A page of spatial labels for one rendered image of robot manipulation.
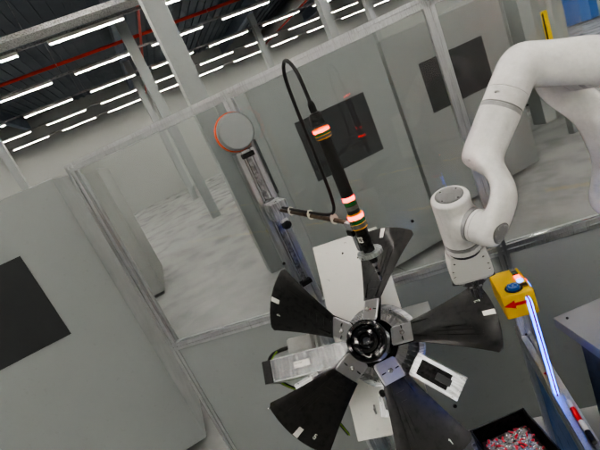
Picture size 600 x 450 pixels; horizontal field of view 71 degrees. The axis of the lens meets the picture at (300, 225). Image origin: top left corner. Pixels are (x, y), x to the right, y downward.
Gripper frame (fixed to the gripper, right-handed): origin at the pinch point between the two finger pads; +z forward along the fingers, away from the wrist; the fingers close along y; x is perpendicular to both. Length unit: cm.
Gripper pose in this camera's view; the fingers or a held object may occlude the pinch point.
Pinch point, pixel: (476, 289)
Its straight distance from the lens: 119.2
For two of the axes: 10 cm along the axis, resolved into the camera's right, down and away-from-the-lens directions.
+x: -0.3, 5.9, -8.0
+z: 4.1, 7.4, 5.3
